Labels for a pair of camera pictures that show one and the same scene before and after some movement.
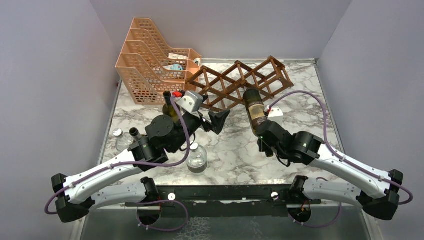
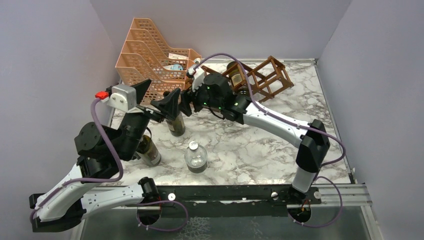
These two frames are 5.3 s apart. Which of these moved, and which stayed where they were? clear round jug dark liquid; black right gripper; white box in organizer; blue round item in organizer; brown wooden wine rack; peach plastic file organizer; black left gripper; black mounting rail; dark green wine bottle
Moved: dark green wine bottle; black left gripper; black right gripper
Stayed: clear round jug dark liquid; white box in organizer; peach plastic file organizer; blue round item in organizer; black mounting rail; brown wooden wine rack
